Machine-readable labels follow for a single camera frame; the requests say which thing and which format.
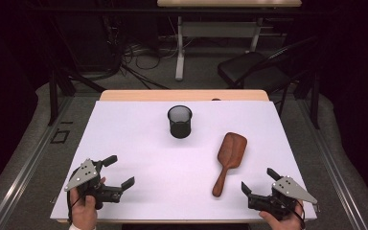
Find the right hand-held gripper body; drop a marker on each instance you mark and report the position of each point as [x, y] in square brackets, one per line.
[289, 188]

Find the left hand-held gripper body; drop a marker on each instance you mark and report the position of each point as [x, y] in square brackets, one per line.
[83, 174]

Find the brown wooden hairbrush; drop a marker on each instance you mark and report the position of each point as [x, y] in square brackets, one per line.
[231, 150]

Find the black mesh cup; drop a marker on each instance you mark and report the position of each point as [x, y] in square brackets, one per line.
[180, 129]

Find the person's right hand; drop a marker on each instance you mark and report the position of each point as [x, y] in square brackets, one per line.
[284, 224]

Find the person's left hand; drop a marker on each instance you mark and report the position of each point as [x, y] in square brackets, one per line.
[83, 211]

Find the white board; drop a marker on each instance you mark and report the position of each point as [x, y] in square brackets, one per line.
[159, 166]

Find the black-framed floor hatch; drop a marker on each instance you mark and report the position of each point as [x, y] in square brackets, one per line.
[59, 136]

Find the black metal stand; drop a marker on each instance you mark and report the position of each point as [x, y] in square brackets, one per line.
[53, 99]

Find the light wooden table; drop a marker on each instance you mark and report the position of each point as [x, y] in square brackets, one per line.
[179, 95]

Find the black folding chair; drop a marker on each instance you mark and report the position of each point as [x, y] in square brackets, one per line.
[252, 68]

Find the dark cabinet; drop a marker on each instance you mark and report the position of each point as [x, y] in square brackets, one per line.
[86, 41]

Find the black horizontal metal bar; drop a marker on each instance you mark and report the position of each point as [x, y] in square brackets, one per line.
[108, 10]

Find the white-legged desk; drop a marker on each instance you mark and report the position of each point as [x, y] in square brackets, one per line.
[217, 30]

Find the metal floor rail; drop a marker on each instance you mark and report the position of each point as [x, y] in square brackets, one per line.
[22, 172]
[332, 166]

